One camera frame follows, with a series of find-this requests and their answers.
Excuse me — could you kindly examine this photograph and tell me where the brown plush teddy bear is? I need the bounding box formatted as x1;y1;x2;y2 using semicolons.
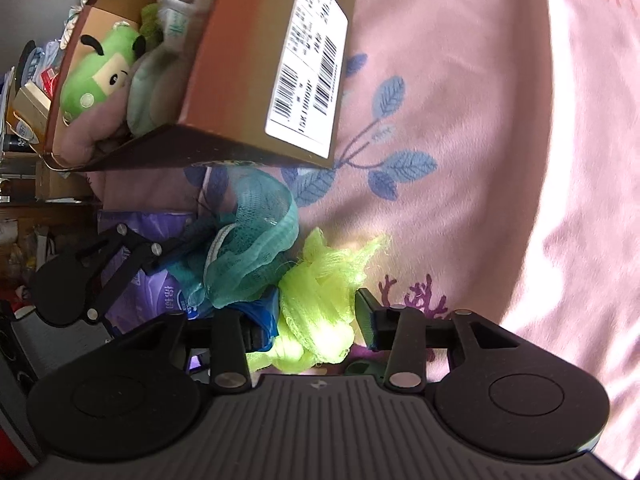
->
54;0;215;167

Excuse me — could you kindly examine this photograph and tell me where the brown cardboard box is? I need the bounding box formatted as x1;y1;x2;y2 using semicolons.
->
41;0;362;174

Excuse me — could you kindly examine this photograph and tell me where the yellow-green mesh bath sponge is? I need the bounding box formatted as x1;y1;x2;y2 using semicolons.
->
247;229;387;374

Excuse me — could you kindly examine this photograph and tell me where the pink floral bed sheet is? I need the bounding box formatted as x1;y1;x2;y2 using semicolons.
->
89;0;640;478

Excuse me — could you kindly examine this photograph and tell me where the green frog plush toy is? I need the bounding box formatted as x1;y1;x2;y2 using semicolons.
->
60;22;146;126

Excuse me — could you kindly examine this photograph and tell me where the white shipping label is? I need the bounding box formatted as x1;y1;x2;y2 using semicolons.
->
265;0;348;159

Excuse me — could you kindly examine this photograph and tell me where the teal mesh bath sponge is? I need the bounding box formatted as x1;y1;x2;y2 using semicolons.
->
168;166;299;318

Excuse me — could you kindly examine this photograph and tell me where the purple tissue pack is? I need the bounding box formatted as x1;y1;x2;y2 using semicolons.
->
98;210;217;334

